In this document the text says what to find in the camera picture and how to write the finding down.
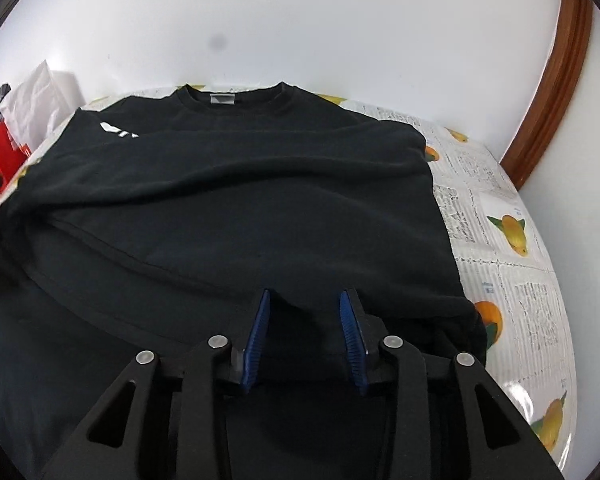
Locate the brown wooden door frame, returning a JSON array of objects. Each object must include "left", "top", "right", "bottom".
[{"left": 500, "top": 0, "right": 594, "bottom": 191}]

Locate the black t-shirt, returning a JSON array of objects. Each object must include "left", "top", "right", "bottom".
[{"left": 0, "top": 80, "right": 488, "bottom": 480}]

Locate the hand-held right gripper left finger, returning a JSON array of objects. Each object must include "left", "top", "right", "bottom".
[{"left": 40, "top": 288, "right": 272, "bottom": 480}]

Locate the fruit print tablecloth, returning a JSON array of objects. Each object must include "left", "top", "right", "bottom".
[{"left": 0, "top": 84, "right": 578, "bottom": 476}]

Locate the white plastic bag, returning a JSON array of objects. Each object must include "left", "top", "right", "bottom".
[{"left": 0, "top": 60, "right": 83, "bottom": 155}]

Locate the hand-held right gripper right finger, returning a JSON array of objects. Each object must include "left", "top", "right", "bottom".
[{"left": 339, "top": 288, "right": 566, "bottom": 480}]

